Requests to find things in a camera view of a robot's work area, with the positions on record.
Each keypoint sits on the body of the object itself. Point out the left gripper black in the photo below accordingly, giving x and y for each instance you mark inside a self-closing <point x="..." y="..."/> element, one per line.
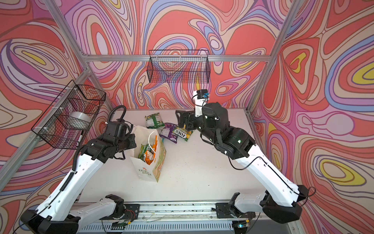
<point x="131" y="137"/>

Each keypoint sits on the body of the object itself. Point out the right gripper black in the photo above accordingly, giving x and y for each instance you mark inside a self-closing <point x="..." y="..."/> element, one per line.
<point x="190" y="118"/>

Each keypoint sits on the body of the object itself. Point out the white paper bag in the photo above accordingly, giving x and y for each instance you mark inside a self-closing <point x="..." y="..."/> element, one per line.
<point x="153" y="171"/>

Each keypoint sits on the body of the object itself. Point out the orange snack bag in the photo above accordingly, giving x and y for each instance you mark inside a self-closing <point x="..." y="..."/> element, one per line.
<point x="151" y="151"/>

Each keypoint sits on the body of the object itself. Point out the green snack bag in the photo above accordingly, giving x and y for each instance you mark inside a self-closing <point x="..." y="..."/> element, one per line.
<point x="142" y="153"/>
<point x="154" y="121"/>

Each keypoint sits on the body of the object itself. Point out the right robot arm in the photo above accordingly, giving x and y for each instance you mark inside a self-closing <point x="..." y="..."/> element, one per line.
<point x="281" y="199"/>

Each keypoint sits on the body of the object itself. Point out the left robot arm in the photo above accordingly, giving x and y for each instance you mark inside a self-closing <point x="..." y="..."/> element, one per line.
<point x="55" y="214"/>

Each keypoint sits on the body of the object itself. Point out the green yellow Fox's candy bag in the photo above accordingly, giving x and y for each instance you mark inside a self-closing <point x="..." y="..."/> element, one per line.
<point x="183" y="133"/>

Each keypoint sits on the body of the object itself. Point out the purple snack bag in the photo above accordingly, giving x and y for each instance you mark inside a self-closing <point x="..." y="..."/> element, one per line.
<point x="167" y="132"/>

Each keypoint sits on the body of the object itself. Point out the silver tape roll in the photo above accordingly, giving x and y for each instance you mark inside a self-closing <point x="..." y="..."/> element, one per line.
<point x="80" y="116"/>

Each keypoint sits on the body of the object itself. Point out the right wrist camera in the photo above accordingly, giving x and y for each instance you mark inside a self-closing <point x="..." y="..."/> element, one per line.
<point x="200" y="98"/>

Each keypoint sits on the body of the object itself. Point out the black wire basket back wall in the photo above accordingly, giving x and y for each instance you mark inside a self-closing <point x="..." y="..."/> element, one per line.
<point x="179" y="66"/>

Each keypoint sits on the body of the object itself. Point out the black wire basket wall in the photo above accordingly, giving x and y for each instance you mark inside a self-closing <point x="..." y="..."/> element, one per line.
<point x="60" y="131"/>
<point x="179" y="66"/>

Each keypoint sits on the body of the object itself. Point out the black wire basket left wall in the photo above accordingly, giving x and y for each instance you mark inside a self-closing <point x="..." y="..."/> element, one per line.
<point x="60" y="131"/>

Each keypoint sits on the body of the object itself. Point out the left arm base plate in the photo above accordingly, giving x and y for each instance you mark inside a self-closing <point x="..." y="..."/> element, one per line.
<point x="128" y="212"/>

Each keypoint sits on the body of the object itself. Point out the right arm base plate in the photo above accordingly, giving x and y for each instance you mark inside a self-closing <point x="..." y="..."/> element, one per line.
<point x="224" y="210"/>

